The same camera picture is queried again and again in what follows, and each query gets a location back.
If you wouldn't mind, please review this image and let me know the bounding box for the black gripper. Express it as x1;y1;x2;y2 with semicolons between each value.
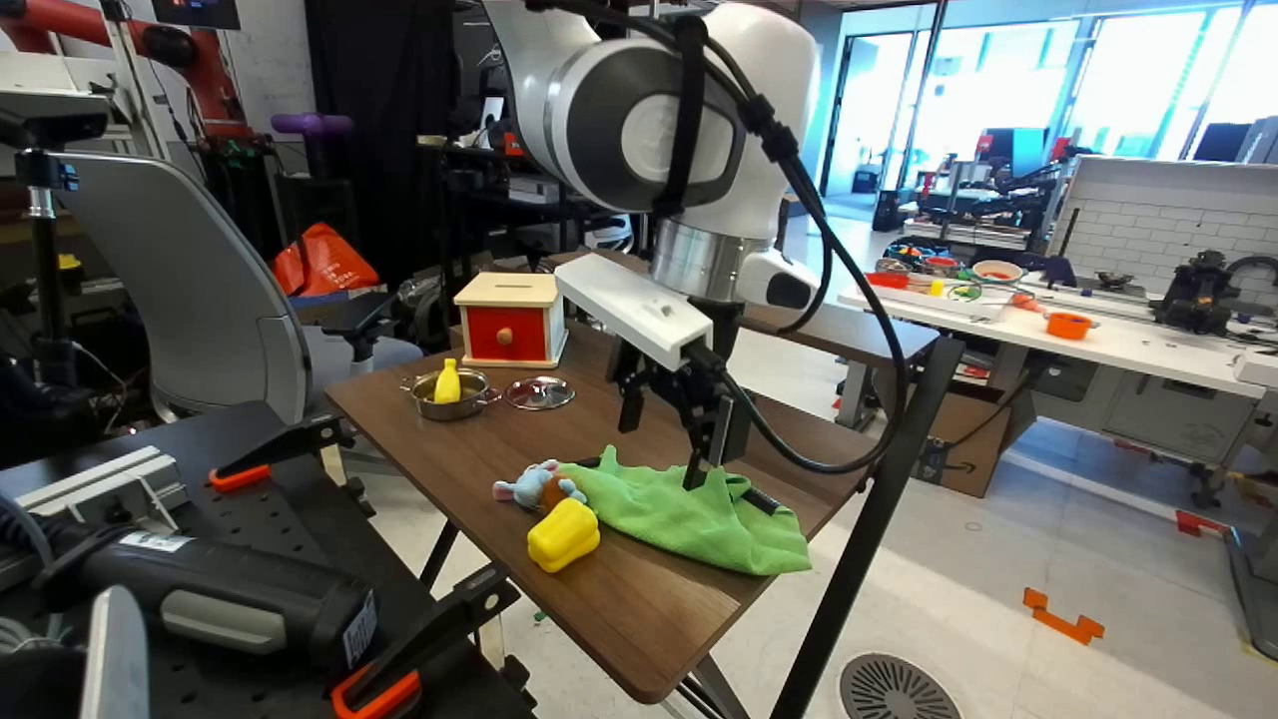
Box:
613;299;753;496

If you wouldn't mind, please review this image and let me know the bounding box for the green cloth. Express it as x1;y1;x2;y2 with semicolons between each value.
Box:
554;445;814;578

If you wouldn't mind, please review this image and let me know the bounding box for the small glass dish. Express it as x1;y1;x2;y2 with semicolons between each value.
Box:
505;373;578;417

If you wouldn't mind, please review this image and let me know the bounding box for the blue plush toy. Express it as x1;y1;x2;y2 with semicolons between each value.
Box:
488;454;593;515

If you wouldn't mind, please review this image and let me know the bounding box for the yellow plastic block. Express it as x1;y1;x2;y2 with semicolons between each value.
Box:
522;496;602;578

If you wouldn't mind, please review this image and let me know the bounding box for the red wooden drawer box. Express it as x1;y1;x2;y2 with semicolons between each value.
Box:
450;269;572;373

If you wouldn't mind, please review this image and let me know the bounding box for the metal bowl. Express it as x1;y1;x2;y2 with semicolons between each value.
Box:
401;366;501;426

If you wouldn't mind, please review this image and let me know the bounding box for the small yellow toy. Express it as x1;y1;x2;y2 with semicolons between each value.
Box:
430;354;469;409

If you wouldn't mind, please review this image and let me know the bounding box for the black stand pole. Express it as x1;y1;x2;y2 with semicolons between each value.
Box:
767;333;967;719

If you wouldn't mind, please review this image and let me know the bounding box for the cardboard box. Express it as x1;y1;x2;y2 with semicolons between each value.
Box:
916;382;1023;500

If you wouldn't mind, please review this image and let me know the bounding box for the round floor drain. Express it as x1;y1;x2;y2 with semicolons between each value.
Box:
837;651;967;719

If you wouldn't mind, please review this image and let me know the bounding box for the orange bag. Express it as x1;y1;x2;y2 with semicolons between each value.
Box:
268;220;385;299

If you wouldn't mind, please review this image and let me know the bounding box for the black breadboard cart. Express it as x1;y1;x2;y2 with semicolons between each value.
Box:
0;405;534;719

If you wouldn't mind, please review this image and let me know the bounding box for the orange bowl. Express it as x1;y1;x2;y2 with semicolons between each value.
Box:
1042;309;1099;343

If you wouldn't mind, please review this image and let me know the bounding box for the purple bar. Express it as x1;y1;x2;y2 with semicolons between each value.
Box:
272;106;359;144

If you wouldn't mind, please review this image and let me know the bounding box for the black power unit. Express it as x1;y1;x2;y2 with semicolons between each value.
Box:
38;524;385;670

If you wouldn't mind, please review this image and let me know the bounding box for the white workbench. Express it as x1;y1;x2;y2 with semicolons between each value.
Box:
850;271;1278;405

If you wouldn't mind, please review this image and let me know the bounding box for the grey chair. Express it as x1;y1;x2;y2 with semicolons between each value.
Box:
54;148;429;433

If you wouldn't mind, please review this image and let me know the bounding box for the white perforated panel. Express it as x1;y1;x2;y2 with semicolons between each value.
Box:
1050;156;1278;299

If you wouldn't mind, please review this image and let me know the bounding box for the black machine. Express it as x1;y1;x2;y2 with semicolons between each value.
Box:
1151;249;1252;334

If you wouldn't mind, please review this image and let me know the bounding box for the grey plate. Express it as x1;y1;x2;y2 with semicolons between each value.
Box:
76;583;154;719

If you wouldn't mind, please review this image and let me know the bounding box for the red pipe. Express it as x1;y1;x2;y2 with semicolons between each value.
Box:
0;0;252;144

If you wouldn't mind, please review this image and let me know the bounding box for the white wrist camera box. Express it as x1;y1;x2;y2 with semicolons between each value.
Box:
550;250;719;375

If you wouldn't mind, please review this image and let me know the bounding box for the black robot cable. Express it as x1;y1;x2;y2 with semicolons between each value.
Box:
665;3;916;478

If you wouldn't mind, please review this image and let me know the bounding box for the black clamp orange handle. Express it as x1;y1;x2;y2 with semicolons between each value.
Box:
329;562;522;719
199;411;357;500

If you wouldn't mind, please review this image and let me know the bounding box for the white rail bracket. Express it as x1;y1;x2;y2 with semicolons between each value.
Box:
11;445;182;524

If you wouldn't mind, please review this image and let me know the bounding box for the black camera on tripod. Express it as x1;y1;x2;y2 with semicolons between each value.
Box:
0;88;118;393

